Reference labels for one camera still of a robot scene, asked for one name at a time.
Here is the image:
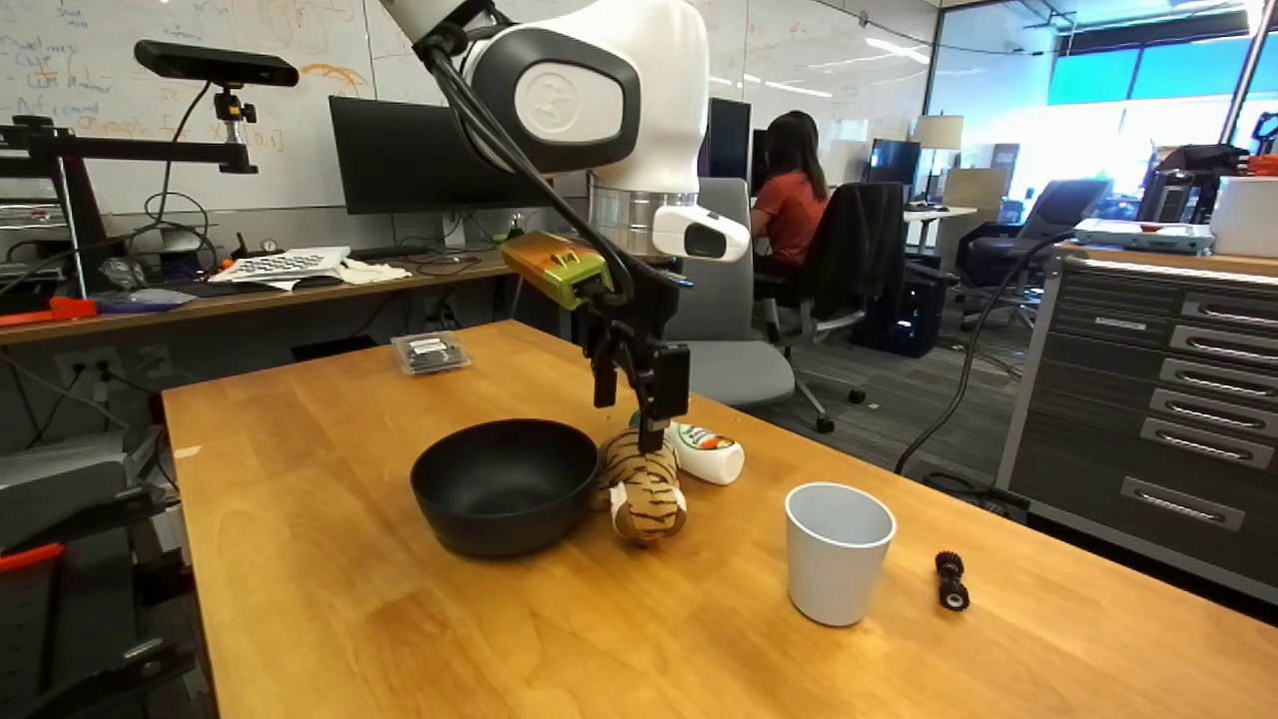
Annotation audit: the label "green wrist camera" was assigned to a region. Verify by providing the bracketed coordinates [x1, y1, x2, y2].
[495, 232, 619, 315]

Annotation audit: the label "clear plastic bag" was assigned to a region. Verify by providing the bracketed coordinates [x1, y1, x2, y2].
[387, 333, 477, 381]

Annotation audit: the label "grey laptop on cabinet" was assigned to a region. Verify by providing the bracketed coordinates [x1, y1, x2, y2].
[1069, 215, 1219, 255]

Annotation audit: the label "white glue bottle green cap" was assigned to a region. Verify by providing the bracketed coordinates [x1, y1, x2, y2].
[662, 417, 752, 488]

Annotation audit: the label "black camera stand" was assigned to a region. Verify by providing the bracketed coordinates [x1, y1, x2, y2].
[0, 86, 260, 304]

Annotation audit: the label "white box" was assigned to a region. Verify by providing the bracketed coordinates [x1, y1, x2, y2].
[1208, 174, 1278, 262]

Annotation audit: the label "black camera bar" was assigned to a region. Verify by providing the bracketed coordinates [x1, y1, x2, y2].
[131, 38, 302, 94]

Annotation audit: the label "long wooden desk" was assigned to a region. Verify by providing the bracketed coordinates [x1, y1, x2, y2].
[0, 255, 527, 355]

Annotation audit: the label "white plastic cup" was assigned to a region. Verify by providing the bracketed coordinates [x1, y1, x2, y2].
[779, 481, 901, 633]

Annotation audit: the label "seated person red shirt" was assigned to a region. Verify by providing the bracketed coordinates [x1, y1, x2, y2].
[752, 107, 836, 280]

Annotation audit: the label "striped tiger stuffed animal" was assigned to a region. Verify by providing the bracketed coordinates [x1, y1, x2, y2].
[600, 419, 695, 550]

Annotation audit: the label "small black wheels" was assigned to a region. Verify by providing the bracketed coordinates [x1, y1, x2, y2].
[929, 546, 973, 616]

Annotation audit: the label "grey drawer tool cabinet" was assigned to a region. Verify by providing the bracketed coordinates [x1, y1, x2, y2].
[996, 246, 1278, 610]

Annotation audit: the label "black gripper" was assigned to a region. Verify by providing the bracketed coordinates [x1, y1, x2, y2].
[570, 255, 695, 460]

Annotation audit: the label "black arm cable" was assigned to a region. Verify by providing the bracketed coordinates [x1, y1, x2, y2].
[413, 38, 635, 296]

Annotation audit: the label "stack of papers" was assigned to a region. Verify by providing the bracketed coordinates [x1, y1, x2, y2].
[208, 246, 414, 296]

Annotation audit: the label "black bowl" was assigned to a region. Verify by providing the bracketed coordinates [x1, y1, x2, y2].
[409, 417, 604, 564]

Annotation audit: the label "grey swivel chair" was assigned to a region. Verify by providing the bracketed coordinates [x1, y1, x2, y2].
[658, 176, 805, 413]

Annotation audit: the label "dark office chair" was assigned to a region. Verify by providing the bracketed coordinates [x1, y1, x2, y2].
[953, 176, 1117, 329]

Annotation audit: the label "large black monitor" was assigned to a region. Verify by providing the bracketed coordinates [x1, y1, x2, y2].
[328, 94, 567, 222]

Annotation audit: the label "black mesh office chair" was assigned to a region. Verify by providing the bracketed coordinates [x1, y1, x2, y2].
[774, 176, 909, 439]

